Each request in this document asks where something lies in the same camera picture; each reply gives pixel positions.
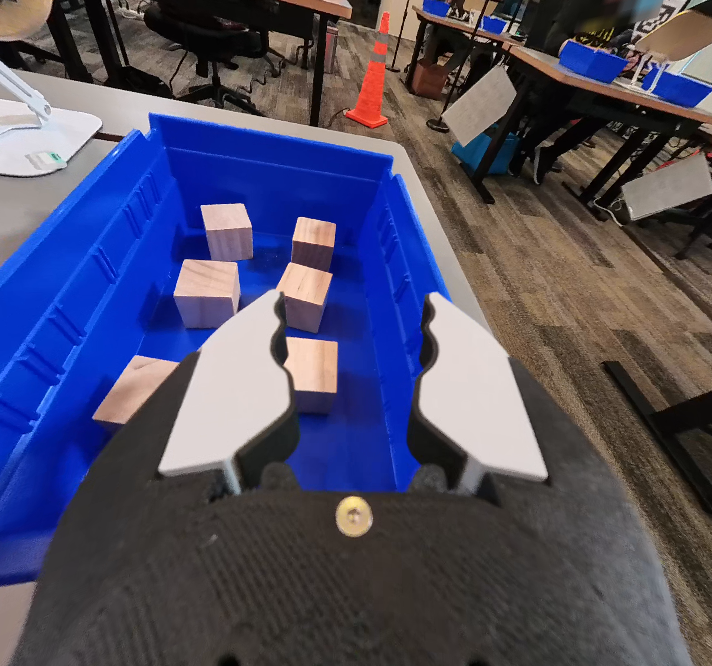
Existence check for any brown cardboard box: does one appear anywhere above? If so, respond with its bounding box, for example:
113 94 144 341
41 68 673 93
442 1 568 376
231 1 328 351
412 59 448 100

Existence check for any orange traffic cone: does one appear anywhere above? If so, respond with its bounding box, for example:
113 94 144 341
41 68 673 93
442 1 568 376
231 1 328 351
346 12 390 129

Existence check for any black monitor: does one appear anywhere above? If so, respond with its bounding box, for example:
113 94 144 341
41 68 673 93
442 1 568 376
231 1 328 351
525 0 574 49

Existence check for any group of wooden cubes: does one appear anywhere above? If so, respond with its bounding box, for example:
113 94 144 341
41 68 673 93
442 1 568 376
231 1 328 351
92 203 339 433

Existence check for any black office chair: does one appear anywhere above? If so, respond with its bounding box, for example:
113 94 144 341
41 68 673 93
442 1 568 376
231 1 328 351
144 0 290 116

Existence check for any black white tag sign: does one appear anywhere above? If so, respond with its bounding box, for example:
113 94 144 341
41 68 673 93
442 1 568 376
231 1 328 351
634 0 690 38

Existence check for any grey desk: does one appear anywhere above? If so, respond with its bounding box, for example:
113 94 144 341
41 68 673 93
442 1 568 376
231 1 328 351
0 68 493 666

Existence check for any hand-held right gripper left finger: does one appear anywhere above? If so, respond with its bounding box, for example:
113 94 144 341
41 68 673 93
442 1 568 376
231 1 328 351
157 289 301 497

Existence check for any wooden document stand white base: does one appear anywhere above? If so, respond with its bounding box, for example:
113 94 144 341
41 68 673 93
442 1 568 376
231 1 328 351
0 0 105 178

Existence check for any grey leaning panel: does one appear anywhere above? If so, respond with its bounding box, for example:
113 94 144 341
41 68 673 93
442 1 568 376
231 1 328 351
620 153 712 222
442 68 518 146

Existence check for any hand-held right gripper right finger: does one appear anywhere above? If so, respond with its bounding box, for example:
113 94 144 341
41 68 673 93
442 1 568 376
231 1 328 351
406 293 550 499

